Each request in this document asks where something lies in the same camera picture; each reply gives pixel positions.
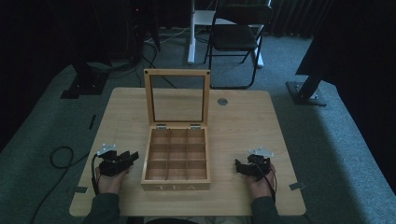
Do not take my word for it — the black stand with base plate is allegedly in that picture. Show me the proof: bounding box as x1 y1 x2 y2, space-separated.
60 0 110 100

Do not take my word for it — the white floor cable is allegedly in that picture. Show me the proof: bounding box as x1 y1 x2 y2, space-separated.
145 25 191 45

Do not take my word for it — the person's right hand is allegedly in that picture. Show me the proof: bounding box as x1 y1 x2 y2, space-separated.
244 163 277 200

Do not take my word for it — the dark curtain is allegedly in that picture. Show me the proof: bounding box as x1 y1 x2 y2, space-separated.
268 0 332 39

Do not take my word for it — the black folding chair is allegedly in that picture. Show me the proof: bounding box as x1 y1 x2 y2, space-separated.
203 2 275 91

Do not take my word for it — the person's left hand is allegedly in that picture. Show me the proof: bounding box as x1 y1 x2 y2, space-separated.
94 165 130 196

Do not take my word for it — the wooden compartment box with lid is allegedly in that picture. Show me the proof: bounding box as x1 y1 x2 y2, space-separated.
140 68 212 191

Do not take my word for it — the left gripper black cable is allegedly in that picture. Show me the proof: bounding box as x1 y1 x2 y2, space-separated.
91 152 104 196

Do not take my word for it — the black floor cable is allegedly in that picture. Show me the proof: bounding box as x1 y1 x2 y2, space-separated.
29 146 93 224

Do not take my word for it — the white desk frame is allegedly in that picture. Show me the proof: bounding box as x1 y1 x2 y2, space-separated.
187 0 273 68

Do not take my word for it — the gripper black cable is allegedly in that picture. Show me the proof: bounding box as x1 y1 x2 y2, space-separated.
254 155 278 203
91 152 104 196

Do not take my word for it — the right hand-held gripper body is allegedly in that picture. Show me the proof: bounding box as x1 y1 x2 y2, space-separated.
246 147 276 182

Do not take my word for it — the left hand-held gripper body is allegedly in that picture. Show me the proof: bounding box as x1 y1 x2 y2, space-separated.
95 143 132 177

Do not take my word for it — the black slanted stand with base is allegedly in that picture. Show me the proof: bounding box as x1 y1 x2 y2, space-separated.
285 0 344 107

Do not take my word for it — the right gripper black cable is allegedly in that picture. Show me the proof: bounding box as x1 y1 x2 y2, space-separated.
254 155 278 203

